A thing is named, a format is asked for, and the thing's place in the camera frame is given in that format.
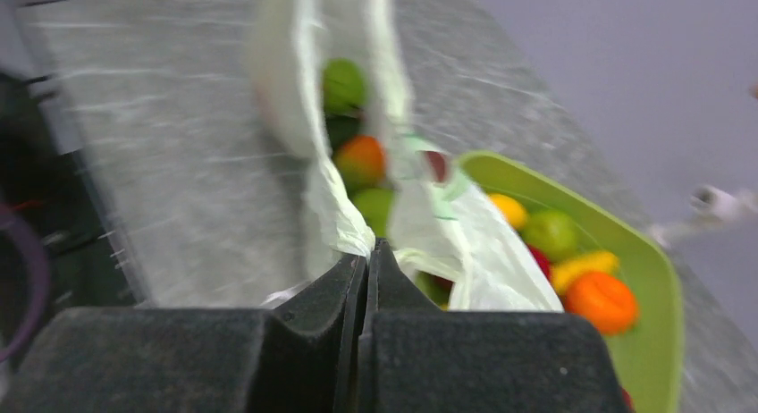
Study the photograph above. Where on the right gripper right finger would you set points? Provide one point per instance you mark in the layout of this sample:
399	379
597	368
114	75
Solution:
415	357

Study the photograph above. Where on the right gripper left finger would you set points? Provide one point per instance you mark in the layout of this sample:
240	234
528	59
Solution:
294	358

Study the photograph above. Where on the light green plastic bag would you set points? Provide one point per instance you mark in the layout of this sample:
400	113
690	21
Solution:
453	229

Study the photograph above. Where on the green fruit in bag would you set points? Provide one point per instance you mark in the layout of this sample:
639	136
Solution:
374	205
344	87

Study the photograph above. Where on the orange fruit in bag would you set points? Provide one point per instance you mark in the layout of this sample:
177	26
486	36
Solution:
360	163

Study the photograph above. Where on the red apple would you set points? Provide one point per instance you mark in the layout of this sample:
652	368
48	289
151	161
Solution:
542	261

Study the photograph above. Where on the yellow mango left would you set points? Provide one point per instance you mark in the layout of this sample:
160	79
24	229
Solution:
512	210

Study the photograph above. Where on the green apple in basket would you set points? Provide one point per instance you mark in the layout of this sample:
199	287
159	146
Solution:
552	232

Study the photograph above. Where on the dark purple mangosteen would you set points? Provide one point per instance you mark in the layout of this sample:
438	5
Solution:
438	164

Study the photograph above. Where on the orange fruit in basket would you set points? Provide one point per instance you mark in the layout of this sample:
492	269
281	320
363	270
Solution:
603	300

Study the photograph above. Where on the yellow banana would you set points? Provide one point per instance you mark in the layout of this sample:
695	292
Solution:
566	272

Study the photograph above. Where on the dark green cucumber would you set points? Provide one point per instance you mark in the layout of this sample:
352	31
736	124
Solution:
341	129

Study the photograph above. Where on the green plastic basket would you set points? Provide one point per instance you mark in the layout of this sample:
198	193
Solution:
648	356

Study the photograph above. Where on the white pipe with faucets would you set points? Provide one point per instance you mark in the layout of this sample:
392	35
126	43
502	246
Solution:
713	210

